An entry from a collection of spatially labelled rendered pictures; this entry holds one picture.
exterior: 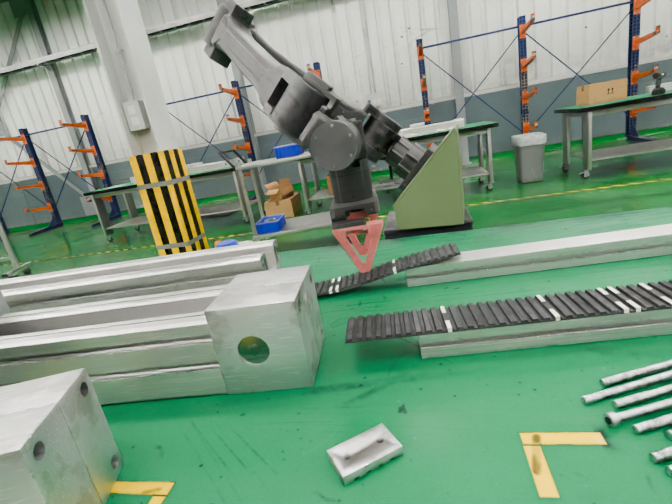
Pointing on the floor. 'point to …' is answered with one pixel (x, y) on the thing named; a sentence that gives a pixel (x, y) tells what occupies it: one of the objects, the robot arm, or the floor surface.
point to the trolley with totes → (277, 224)
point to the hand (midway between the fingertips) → (364, 257)
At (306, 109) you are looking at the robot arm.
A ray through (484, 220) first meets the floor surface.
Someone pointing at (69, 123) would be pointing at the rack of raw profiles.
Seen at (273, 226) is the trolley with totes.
